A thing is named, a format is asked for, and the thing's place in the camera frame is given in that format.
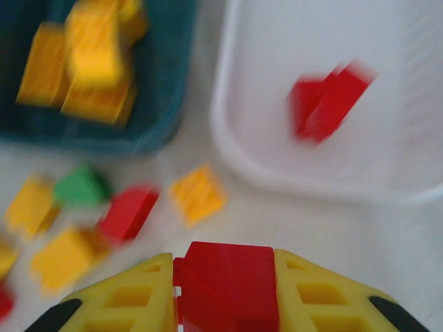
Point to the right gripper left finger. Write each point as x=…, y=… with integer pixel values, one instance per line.
x=131, y=304

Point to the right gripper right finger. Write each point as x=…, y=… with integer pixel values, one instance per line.
x=318, y=304

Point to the red lego brick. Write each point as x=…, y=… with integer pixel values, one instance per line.
x=325, y=103
x=228, y=287
x=5, y=301
x=129, y=214

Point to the white plastic container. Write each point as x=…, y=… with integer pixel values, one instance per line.
x=380, y=138

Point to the teal plastic container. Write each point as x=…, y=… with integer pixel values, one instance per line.
x=162, y=86

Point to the yellow lego brick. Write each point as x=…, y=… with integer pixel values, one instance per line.
x=100, y=103
x=133, y=17
x=41, y=69
x=5, y=259
x=93, y=52
x=62, y=257
x=197, y=195
x=27, y=207

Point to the green lego brick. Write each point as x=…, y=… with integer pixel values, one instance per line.
x=81, y=188

